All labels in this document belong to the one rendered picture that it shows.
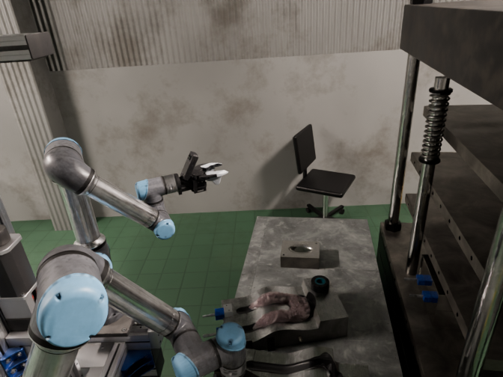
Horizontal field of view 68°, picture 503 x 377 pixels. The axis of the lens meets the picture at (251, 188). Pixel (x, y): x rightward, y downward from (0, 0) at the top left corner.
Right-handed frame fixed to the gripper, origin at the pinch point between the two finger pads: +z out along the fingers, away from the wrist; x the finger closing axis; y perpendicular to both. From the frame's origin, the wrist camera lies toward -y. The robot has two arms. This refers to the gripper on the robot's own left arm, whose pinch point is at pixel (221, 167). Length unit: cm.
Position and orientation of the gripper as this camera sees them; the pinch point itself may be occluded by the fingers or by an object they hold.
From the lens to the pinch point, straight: 154.4
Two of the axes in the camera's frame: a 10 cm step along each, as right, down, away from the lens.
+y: 0.0, 8.3, 5.5
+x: 4.2, 5.0, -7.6
